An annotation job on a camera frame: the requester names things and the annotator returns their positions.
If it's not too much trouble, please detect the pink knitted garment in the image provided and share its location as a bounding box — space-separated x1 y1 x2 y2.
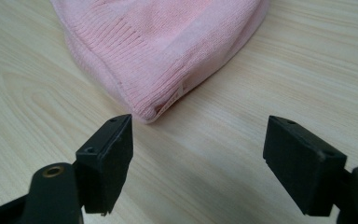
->
49 0 270 124

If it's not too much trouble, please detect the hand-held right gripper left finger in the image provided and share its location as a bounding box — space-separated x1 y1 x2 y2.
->
75 113 134 217

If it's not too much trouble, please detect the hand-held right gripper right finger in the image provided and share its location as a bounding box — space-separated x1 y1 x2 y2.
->
262 115 348 217

